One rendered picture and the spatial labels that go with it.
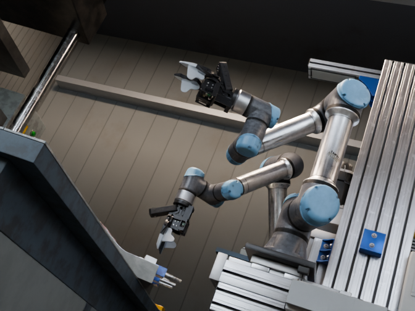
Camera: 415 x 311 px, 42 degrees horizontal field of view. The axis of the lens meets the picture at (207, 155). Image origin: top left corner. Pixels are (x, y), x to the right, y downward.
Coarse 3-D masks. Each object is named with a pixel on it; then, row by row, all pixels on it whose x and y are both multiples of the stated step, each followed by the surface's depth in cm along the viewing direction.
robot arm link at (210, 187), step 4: (208, 184) 216; (204, 188) 215; (208, 188) 215; (212, 188) 213; (204, 192) 215; (208, 192) 215; (196, 196) 217; (200, 196) 216; (204, 196) 216; (208, 196) 215; (212, 196) 212; (204, 200) 217; (208, 200) 216; (212, 200) 214; (216, 200) 213; (212, 204) 219; (216, 204) 218; (220, 204) 219
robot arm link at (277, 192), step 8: (264, 160) 244; (272, 160) 238; (272, 184) 236; (280, 184) 236; (288, 184) 238; (272, 192) 237; (280, 192) 236; (272, 200) 236; (280, 200) 235; (272, 208) 236; (280, 208) 235; (272, 216) 235; (272, 224) 234; (272, 232) 233
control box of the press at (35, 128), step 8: (0, 88) 244; (0, 96) 242; (8, 96) 241; (16, 96) 241; (24, 96) 241; (0, 104) 240; (8, 104) 239; (16, 104) 239; (8, 112) 238; (16, 112) 239; (8, 120) 236; (32, 120) 254; (40, 120) 261; (32, 128) 256; (40, 128) 263; (32, 136) 257; (40, 136) 265
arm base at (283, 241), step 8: (280, 232) 173; (288, 232) 172; (296, 232) 172; (272, 240) 174; (280, 240) 171; (288, 240) 170; (296, 240) 171; (304, 240) 173; (272, 248) 169; (280, 248) 168; (288, 248) 168; (296, 248) 169; (304, 248) 172; (296, 256) 167; (304, 256) 170
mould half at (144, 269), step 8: (112, 240) 154; (120, 248) 154; (128, 256) 154; (136, 256) 154; (128, 264) 153; (136, 264) 154; (144, 264) 154; (152, 264) 155; (136, 272) 153; (144, 272) 153; (152, 272) 154; (144, 280) 153; (152, 280) 153
